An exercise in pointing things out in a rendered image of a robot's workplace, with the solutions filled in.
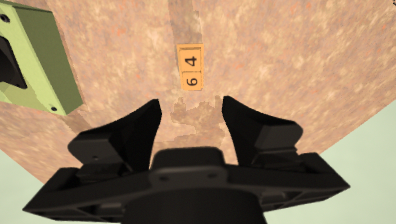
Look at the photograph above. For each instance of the orange cube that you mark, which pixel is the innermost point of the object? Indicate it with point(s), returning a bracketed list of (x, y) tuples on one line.
[(190, 59), (192, 80)]

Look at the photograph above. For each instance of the orange shallow tray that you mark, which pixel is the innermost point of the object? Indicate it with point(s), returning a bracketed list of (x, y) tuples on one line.
[(183, 46)]

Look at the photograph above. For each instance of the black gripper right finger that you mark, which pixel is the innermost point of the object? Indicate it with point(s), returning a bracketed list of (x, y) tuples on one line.
[(261, 138)]

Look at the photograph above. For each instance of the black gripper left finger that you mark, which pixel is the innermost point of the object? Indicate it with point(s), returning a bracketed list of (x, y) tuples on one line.
[(123, 145)]

